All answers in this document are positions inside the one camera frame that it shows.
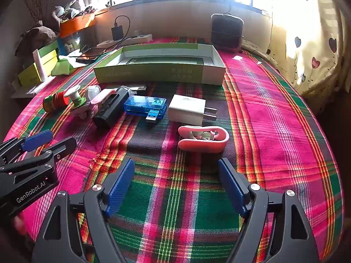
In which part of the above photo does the clear plastic storage box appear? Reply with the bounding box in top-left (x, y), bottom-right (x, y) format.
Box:
top-left (57, 30), bottom-right (83, 55)

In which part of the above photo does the green tissue pack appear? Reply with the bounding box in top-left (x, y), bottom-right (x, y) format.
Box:
top-left (51, 56), bottom-right (74, 76)

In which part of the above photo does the person's left hand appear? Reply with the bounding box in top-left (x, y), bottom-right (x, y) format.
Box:
top-left (12, 215), bottom-right (29, 235)

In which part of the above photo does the white paper card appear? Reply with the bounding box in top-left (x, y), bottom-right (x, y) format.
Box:
top-left (33, 49), bottom-right (46, 83)

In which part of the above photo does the pink earphone cable winder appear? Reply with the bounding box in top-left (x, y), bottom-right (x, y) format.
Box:
top-left (178, 125), bottom-right (229, 152)

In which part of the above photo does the black charging cable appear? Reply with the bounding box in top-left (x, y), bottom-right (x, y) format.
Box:
top-left (79, 16), bottom-right (140, 58)

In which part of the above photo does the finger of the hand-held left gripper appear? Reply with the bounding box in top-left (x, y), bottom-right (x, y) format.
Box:
top-left (0, 137), bottom-right (77, 176)
top-left (0, 130), bottom-right (54, 165)

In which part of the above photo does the pink clip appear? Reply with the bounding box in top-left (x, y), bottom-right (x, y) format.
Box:
top-left (90, 88), bottom-right (117, 105)

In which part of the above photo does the green white wire spool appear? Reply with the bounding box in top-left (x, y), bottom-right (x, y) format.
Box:
top-left (64, 85), bottom-right (86, 107)

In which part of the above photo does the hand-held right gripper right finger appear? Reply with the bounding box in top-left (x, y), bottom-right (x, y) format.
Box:
top-left (218, 157), bottom-right (320, 263)

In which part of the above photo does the beige power strip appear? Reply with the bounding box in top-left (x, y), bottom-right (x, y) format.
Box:
top-left (97, 34), bottom-right (152, 47)

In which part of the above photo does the orange box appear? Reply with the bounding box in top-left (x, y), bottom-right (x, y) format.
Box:
top-left (59, 13), bottom-right (96, 37)

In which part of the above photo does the dark patterned cloth bag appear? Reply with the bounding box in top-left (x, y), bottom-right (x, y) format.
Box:
top-left (15, 22), bottom-right (57, 57)

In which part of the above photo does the yellow-green cardboard box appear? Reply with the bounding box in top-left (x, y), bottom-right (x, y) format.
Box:
top-left (18, 41), bottom-right (59, 88)

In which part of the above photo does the red green tin can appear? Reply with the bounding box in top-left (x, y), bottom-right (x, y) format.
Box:
top-left (43, 91), bottom-right (70, 113)

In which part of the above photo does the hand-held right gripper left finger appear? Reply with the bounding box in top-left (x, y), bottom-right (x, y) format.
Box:
top-left (31, 158), bottom-right (135, 263)

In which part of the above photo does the black phone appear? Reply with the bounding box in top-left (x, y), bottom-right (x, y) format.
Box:
top-left (76, 47), bottom-right (106, 63)

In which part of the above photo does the plaid blanket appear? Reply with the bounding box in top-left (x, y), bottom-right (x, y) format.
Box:
top-left (3, 37), bottom-right (343, 263)

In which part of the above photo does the green white cardboard box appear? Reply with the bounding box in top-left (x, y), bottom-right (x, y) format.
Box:
top-left (93, 43), bottom-right (226, 86)

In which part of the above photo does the white usb wall charger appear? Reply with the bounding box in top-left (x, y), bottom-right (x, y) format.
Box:
top-left (168, 94), bottom-right (217, 122)

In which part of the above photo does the black rectangular device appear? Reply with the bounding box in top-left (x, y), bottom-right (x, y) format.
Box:
top-left (93, 86), bottom-right (135, 129)

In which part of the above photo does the cream curtain with hearts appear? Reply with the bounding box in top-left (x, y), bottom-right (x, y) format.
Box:
top-left (270, 0), bottom-right (351, 110)

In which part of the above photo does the blue transparent usb tester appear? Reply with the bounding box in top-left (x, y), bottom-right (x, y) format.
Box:
top-left (124, 96), bottom-right (168, 123)

